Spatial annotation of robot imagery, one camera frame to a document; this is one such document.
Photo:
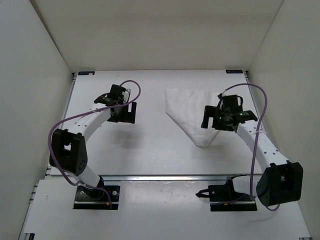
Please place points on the aluminium front rail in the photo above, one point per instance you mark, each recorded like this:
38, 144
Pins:
165, 178

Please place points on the left blue corner label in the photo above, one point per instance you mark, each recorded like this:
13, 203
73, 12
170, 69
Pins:
86, 73

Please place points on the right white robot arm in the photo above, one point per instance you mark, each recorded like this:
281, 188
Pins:
281, 180

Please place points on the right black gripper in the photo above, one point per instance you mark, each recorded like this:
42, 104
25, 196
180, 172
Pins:
212, 112

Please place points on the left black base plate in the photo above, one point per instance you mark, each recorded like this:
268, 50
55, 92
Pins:
90, 199

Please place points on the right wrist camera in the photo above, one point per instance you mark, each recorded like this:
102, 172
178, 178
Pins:
243, 116

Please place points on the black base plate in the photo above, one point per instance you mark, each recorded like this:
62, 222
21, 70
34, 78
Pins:
90, 199
224, 198

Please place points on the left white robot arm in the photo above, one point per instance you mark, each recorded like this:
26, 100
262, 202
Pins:
68, 151

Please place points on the right blue corner label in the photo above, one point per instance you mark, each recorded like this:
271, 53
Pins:
234, 71

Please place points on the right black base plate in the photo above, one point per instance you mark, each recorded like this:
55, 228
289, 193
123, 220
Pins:
224, 198

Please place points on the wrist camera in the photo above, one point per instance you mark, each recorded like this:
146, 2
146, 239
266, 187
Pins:
103, 99
243, 116

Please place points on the white skirt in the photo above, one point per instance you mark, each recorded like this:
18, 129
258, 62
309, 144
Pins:
186, 107

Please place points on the blue corner label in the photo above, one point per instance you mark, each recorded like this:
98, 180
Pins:
234, 71
86, 73

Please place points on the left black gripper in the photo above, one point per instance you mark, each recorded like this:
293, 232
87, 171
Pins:
129, 116

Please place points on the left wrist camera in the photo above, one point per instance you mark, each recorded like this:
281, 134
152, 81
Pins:
103, 99

